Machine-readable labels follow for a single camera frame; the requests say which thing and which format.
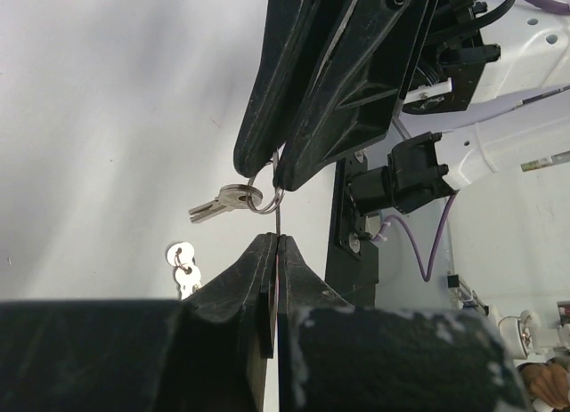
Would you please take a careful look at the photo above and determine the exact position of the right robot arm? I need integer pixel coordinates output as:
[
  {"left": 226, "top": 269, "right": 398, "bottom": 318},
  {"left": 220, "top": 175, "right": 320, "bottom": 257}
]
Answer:
[{"left": 233, "top": 0, "right": 569, "bottom": 214}]

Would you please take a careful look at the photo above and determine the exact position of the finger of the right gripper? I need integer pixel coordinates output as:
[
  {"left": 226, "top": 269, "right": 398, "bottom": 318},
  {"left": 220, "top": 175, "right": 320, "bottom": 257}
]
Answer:
[
  {"left": 273, "top": 0, "right": 438, "bottom": 191},
  {"left": 233, "top": 0, "right": 349, "bottom": 177}
]

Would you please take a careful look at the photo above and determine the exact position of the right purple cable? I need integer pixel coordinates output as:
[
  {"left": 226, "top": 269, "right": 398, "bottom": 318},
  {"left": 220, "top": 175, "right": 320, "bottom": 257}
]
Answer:
[{"left": 373, "top": 0, "right": 570, "bottom": 282}]

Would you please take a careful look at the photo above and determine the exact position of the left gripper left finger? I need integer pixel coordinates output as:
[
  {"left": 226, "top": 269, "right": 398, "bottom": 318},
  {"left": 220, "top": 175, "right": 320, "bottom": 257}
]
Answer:
[{"left": 1, "top": 234, "right": 277, "bottom": 411}]

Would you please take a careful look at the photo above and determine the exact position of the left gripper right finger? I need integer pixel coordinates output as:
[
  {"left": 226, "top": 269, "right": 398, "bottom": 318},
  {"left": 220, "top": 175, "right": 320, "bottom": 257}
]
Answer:
[{"left": 277, "top": 236, "right": 531, "bottom": 411}]

